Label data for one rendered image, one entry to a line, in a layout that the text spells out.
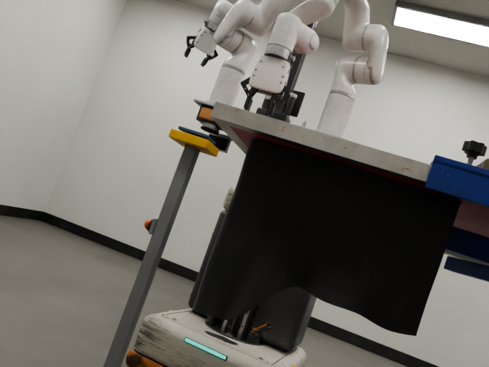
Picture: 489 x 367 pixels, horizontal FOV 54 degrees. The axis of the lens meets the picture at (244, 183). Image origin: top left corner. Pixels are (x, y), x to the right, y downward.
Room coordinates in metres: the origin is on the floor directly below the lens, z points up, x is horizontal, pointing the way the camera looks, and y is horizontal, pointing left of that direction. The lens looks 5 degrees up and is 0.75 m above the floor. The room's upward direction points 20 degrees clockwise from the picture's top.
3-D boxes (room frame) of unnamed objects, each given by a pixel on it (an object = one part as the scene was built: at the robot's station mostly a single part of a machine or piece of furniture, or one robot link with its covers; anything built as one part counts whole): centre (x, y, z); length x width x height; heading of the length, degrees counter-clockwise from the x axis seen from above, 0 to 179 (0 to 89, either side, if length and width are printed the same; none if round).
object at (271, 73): (1.36, 0.03, 1.18); 0.10 x 0.08 x 0.11; 76
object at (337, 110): (1.71, -0.23, 1.21); 0.16 x 0.13 x 0.15; 160
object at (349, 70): (1.69, -0.23, 1.37); 0.13 x 0.10 x 0.16; 52
